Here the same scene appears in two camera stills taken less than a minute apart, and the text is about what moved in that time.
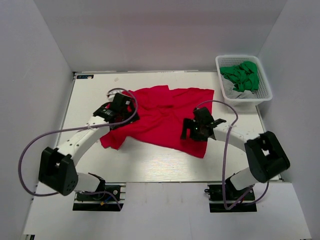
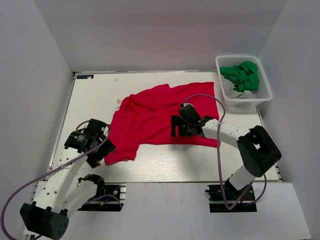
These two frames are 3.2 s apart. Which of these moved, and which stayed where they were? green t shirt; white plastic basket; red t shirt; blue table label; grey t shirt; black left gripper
Moved: black left gripper; red t shirt
Stayed: grey t shirt; white plastic basket; blue table label; green t shirt
